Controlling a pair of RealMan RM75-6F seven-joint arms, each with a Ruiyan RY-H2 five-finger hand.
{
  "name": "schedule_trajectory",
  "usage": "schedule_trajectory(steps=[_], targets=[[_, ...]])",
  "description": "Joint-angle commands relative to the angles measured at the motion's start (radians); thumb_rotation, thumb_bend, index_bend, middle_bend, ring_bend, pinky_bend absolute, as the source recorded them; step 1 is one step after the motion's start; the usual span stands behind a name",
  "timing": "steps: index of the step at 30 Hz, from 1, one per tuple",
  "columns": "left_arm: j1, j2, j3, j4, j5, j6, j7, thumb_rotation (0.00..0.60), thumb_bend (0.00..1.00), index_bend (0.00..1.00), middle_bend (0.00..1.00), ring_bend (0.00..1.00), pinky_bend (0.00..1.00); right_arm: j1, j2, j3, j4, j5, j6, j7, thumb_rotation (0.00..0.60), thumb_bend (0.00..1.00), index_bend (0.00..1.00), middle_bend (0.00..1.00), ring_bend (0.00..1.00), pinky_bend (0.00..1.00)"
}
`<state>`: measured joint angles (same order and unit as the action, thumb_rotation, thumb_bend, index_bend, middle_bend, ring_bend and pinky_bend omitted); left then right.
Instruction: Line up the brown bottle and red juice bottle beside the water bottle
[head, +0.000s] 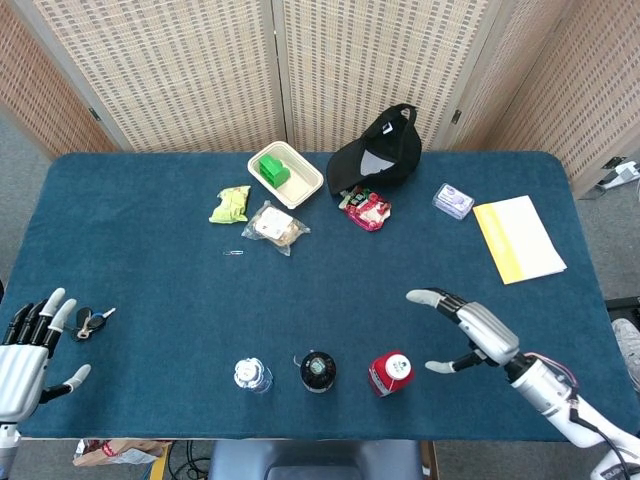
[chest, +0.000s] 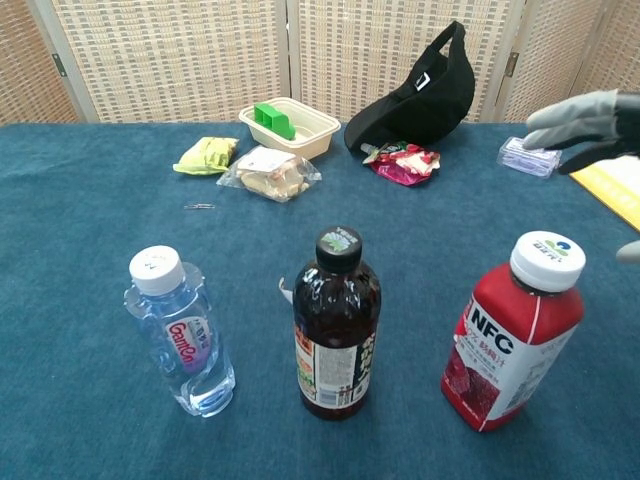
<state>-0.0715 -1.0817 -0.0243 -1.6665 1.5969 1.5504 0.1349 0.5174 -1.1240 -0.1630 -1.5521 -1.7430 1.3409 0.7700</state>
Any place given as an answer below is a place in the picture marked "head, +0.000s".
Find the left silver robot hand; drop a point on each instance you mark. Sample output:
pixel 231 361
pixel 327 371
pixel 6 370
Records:
pixel 20 372

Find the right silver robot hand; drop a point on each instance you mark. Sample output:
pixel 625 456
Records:
pixel 487 332

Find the red juice bottle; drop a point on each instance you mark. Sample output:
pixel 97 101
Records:
pixel 391 374

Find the dark brown bottle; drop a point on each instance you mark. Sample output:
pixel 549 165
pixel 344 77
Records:
pixel 317 372

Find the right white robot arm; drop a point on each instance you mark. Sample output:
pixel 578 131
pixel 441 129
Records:
pixel 542 387

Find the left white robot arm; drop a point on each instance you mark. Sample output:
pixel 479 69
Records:
pixel 7 447

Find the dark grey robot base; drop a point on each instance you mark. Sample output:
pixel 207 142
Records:
pixel 315 460

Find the bunch of keys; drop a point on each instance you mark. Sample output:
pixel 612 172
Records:
pixel 92 322

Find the yellow and white booklet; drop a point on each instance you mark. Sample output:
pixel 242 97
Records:
pixel 520 240

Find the clear purple-label box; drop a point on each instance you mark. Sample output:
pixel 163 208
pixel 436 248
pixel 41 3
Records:
pixel 453 201

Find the wooden table leg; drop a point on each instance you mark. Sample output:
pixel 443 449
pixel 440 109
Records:
pixel 430 460

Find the black flat object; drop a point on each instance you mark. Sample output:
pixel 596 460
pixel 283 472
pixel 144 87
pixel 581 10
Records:
pixel 625 302

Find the white sneaker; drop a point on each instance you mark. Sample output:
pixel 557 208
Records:
pixel 629 350

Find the blue table cloth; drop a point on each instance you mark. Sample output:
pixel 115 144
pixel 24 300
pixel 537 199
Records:
pixel 165 300

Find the red candy packet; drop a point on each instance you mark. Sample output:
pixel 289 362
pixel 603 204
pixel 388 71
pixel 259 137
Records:
pixel 367 210

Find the black baseball cap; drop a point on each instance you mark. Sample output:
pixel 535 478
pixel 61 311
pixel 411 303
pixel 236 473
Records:
pixel 392 145

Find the metal screen hinge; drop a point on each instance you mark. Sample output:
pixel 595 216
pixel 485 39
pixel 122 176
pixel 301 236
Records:
pixel 456 117
pixel 94 114

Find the clear water bottle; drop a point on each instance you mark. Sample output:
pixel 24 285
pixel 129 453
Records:
pixel 250 374

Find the white food tray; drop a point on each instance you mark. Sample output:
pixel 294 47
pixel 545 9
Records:
pixel 302 187

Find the clear bread packet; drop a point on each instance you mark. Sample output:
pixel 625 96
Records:
pixel 275 227

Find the small paper clip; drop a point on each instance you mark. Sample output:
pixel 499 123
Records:
pixel 233 252

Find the woven folding screen panel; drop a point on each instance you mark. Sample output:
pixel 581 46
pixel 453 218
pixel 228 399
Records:
pixel 350 60
pixel 35 100
pixel 175 75
pixel 565 90

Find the green snack packet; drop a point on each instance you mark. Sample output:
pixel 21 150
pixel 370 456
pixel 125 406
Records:
pixel 230 206

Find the green plastic block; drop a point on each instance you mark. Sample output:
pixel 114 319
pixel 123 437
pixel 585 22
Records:
pixel 274 170

